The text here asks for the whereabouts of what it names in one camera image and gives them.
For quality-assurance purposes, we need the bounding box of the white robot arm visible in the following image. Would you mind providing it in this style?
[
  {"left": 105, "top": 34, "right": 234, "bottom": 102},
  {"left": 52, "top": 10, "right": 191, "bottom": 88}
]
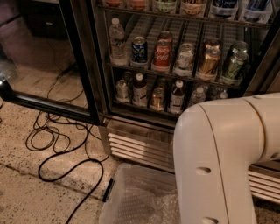
[{"left": 173, "top": 93, "right": 280, "bottom": 224}]

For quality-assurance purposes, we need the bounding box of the gold can bottom shelf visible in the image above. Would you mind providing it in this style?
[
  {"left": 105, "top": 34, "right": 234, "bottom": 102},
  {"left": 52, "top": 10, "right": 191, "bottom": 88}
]
[{"left": 150, "top": 87, "right": 165, "bottom": 111}]

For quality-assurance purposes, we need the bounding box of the brown tea bottle left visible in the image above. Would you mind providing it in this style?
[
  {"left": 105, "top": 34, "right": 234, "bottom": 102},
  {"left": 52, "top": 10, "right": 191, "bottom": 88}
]
[{"left": 133, "top": 73, "right": 147, "bottom": 107}]

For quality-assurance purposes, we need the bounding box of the brown tea bottle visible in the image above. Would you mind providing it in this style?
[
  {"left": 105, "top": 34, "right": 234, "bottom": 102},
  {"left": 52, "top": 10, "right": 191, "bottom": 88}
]
[
  {"left": 168, "top": 80, "right": 185, "bottom": 114},
  {"left": 133, "top": 73, "right": 147, "bottom": 107}
]

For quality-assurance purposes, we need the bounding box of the silver can bottom shelf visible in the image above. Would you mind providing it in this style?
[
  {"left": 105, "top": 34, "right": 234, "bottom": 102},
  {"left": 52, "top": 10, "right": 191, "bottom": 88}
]
[{"left": 116, "top": 80, "right": 130, "bottom": 103}]

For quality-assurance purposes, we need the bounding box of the dark can behind gold bottom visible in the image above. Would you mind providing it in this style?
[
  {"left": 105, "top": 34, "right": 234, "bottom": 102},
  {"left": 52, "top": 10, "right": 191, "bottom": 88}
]
[{"left": 157, "top": 77, "right": 168, "bottom": 91}]

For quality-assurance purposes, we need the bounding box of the brown tea bottle right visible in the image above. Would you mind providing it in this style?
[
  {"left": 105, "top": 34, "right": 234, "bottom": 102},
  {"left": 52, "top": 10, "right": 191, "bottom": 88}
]
[{"left": 168, "top": 80, "right": 185, "bottom": 114}]

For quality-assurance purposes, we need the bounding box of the stainless steel glass-door fridge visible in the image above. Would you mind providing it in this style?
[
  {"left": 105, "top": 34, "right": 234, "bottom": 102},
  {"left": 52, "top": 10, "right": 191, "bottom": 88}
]
[{"left": 71, "top": 0, "right": 280, "bottom": 205}]

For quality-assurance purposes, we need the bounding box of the water bottle middle shelf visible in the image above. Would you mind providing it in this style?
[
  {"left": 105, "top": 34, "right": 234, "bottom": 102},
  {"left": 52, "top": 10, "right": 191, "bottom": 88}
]
[{"left": 108, "top": 17, "right": 128, "bottom": 66}]

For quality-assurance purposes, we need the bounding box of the water bottle bottom left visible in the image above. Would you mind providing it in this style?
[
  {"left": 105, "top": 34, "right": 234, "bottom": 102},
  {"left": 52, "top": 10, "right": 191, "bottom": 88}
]
[{"left": 188, "top": 87, "right": 206, "bottom": 107}]

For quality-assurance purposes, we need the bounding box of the water bottle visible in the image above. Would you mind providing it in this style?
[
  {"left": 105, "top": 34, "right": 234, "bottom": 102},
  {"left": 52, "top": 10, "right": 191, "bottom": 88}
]
[
  {"left": 188, "top": 87, "right": 206, "bottom": 107},
  {"left": 212, "top": 91, "right": 228, "bottom": 100}
]

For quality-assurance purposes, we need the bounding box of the water bottle bottom right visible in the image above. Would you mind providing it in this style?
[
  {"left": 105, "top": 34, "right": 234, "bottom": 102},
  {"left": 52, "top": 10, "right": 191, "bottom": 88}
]
[{"left": 212, "top": 91, "right": 228, "bottom": 100}]

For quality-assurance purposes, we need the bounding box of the open glass fridge door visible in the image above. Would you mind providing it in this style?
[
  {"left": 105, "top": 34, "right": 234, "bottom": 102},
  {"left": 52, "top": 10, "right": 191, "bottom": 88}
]
[{"left": 0, "top": 0, "right": 100, "bottom": 125}]

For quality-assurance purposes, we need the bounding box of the green label bottle top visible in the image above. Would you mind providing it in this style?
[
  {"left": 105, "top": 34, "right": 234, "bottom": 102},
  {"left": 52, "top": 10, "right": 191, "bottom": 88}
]
[{"left": 152, "top": 0, "right": 177, "bottom": 13}]

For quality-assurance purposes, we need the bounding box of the pink bottle top shelf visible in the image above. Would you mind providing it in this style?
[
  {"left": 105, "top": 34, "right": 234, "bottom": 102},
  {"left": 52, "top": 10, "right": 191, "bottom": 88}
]
[{"left": 129, "top": 0, "right": 147, "bottom": 10}]

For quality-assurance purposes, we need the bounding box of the orange bottle top shelf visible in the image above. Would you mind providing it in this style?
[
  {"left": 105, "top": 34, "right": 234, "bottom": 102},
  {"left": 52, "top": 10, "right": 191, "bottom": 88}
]
[{"left": 105, "top": 0, "right": 123, "bottom": 7}]

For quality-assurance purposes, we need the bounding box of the orange label bottle top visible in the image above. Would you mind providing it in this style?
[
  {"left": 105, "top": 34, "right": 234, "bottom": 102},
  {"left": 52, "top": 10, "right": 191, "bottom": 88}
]
[{"left": 180, "top": 0, "right": 207, "bottom": 16}]

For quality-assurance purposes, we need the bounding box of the dark can behind silver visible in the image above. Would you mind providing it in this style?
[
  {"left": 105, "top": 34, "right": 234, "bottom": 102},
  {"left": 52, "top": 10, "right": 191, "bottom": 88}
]
[{"left": 122, "top": 71, "right": 133, "bottom": 87}]

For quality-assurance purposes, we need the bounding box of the red Coca-Cola can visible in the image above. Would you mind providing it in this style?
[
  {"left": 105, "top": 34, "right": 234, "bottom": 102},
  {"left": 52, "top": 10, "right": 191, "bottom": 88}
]
[{"left": 151, "top": 39, "right": 172, "bottom": 72}]

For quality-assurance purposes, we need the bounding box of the white green soda can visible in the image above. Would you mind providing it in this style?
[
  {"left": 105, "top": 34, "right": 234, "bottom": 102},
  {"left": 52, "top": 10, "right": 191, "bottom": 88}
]
[{"left": 173, "top": 43, "right": 194, "bottom": 77}]

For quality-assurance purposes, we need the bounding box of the blue Pepsi can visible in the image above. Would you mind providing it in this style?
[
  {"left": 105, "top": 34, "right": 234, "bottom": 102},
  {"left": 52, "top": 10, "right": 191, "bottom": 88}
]
[{"left": 130, "top": 36, "right": 148, "bottom": 68}]

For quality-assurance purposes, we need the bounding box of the red can behind Coke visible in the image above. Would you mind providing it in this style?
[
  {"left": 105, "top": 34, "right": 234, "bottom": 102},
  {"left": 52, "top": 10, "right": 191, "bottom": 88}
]
[{"left": 157, "top": 31, "right": 173, "bottom": 43}]

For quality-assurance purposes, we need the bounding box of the clear plastic storage bin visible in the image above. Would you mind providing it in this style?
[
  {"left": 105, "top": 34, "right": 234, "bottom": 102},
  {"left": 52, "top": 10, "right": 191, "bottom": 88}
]
[{"left": 99, "top": 163, "right": 181, "bottom": 224}]

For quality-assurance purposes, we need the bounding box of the bubble wrap sheet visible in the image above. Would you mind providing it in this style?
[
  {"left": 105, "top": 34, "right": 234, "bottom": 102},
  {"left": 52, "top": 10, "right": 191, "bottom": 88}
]
[{"left": 112, "top": 178, "right": 181, "bottom": 224}]

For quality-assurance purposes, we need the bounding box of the gold soda can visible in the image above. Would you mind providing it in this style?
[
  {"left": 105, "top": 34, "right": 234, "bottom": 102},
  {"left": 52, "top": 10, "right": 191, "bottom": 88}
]
[{"left": 196, "top": 48, "right": 221, "bottom": 81}]

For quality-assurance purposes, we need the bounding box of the brown can behind gold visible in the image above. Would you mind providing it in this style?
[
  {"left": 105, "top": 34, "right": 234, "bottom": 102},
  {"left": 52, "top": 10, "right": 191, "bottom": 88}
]
[{"left": 203, "top": 38, "right": 221, "bottom": 50}]

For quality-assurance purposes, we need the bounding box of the green can front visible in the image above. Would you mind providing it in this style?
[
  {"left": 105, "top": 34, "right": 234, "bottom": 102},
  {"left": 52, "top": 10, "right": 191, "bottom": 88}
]
[{"left": 221, "top": 51, "right": 249, "bottom": 86}]

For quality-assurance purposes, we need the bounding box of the green can rear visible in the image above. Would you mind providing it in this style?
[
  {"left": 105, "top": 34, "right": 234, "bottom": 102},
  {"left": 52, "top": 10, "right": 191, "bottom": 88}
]
[{"left": 228, "top": 41, "right": 249, "bottom": 55}]

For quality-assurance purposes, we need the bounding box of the blue can top left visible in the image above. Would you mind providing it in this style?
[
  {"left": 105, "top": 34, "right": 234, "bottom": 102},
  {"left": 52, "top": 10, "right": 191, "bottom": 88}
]
[{"left": 210, "top": 0, "right": 238, "bottom": 19}]

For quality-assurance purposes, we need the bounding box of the dark cabinet behind door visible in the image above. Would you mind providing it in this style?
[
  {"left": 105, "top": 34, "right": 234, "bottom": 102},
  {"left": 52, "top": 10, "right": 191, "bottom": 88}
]
[{"left": 16, "top": 0, "right": 67, "bottom": 39}]

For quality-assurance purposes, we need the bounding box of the blue can top right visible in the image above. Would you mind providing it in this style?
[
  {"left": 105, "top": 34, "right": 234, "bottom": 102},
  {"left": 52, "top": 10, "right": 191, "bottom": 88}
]
[{"left": 239, "top": 0, "right": 272, "bottom": 24}]

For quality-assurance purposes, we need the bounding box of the black cable on floor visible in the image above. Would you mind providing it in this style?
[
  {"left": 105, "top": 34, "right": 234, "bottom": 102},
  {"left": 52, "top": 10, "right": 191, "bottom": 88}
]
[{"left": 24, "top": 62, "right": 111, "bottom": 224}]

